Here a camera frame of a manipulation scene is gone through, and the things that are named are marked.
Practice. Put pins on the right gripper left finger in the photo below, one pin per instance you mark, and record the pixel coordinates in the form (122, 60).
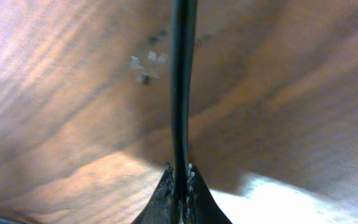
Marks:
(163, 207)

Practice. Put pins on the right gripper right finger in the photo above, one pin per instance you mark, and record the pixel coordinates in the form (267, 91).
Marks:
(200, 206)

